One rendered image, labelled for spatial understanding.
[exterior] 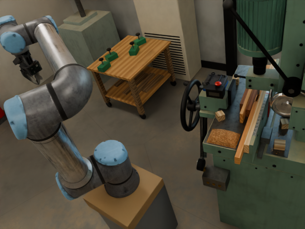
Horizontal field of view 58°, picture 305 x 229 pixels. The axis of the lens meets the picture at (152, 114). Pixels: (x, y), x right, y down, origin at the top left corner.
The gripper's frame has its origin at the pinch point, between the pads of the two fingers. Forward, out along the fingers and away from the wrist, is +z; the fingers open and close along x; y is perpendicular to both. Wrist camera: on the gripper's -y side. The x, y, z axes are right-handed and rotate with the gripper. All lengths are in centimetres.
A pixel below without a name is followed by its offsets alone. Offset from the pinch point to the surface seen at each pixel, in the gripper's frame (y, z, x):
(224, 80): 84, 3, 51
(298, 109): 120, -6, 38
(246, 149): 109, 10, 24
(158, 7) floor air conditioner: -38, 28, 148
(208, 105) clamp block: 81, 13, 41
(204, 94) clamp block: 78, 8, 42
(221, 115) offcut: 91, 10, 36
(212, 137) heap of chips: 94, 11, 23
